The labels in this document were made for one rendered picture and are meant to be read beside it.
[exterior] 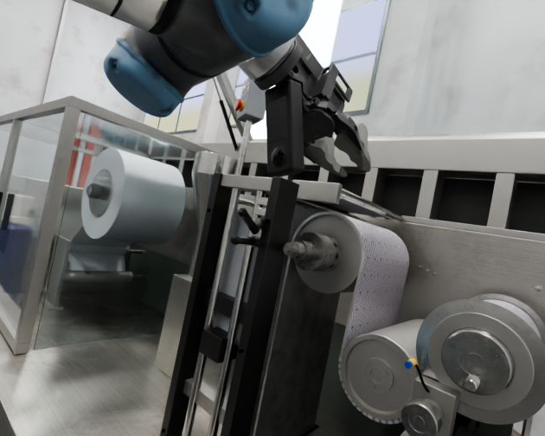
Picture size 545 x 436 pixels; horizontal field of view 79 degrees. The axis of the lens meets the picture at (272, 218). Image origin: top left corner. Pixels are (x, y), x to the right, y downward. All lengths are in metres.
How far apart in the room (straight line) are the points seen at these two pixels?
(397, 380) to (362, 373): 0.05
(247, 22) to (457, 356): 0.44
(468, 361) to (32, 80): 9.19
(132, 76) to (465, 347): 0.48
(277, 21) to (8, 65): 9.10
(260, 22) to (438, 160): 0.73
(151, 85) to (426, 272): 0.72
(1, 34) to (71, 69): 1.29
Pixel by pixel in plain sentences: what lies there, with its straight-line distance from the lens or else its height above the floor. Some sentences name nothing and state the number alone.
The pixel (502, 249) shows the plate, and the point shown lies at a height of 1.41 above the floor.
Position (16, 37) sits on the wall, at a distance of 9.45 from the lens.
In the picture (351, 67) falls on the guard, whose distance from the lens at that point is 0.96.
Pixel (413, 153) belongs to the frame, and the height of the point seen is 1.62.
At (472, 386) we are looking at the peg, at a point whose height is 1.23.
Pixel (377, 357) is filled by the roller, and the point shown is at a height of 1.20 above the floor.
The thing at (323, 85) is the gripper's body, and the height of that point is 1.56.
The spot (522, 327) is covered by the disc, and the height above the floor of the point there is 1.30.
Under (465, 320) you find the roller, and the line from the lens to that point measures 0.52.
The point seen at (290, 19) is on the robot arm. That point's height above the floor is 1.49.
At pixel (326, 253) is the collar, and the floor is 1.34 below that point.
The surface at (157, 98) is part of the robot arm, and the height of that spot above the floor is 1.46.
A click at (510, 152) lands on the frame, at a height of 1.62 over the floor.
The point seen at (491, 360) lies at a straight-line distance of 0.50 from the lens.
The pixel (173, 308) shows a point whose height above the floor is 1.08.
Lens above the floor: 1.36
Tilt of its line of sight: 1 degrees up
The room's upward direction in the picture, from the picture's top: 11 degrees clockwise
